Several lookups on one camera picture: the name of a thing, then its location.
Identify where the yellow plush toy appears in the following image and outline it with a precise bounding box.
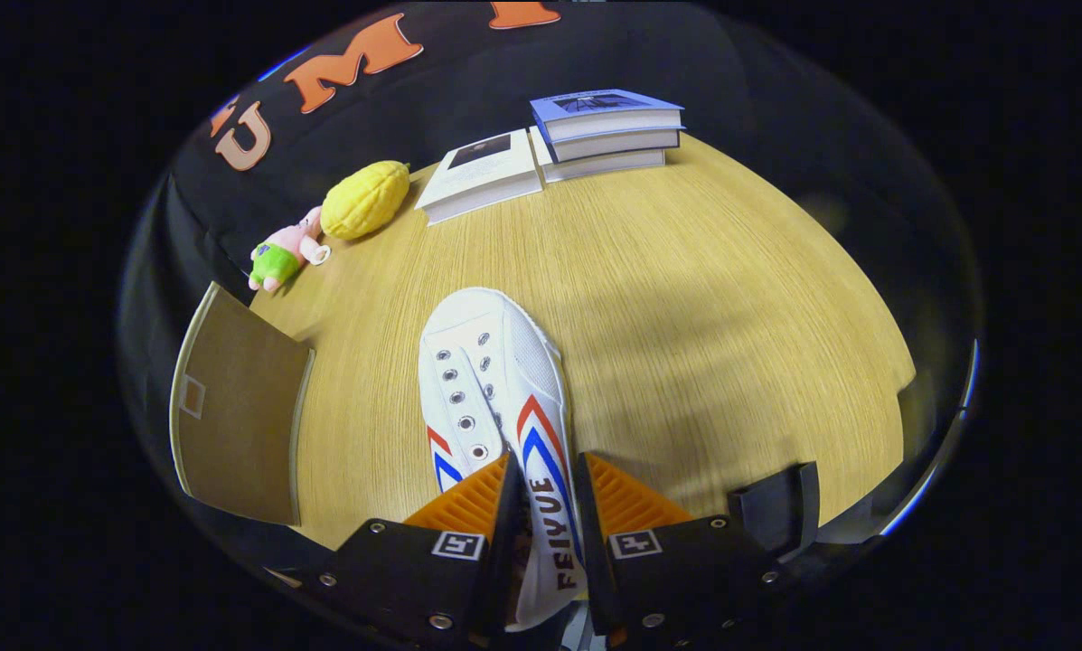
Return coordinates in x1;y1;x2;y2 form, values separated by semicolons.
321;160;411;241

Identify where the white book under blue book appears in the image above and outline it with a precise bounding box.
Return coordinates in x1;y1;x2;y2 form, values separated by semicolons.
530;127;668;184

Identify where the white book with portrait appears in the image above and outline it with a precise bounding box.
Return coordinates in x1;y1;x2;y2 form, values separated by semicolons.
414;132;544;226

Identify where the beige fabric storage box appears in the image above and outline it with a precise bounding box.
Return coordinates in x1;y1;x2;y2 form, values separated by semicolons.
170;280;315;527

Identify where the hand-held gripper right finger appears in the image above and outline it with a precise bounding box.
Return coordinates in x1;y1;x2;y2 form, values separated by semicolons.
575;450;808;650

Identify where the pink starfish plush toy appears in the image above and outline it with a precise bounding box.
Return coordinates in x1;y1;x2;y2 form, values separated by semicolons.
249;206;332;294

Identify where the white canvas shoe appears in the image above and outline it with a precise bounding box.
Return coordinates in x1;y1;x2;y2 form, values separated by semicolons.
419;287;588;632

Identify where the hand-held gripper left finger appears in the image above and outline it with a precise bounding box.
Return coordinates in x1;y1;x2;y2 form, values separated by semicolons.
269;450;528;647

